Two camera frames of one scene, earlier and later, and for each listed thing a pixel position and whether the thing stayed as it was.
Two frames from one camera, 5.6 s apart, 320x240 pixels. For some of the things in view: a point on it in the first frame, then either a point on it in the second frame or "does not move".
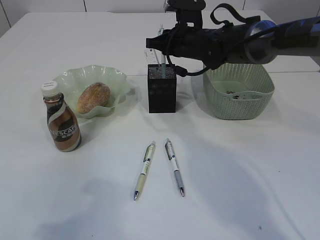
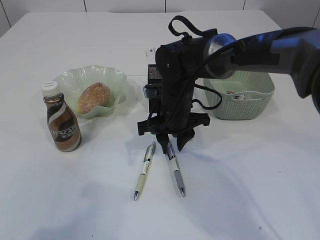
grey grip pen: [172, 157] does not move
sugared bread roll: [96, 94] does not move
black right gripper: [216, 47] -> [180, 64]
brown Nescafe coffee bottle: [64, 129] does not move
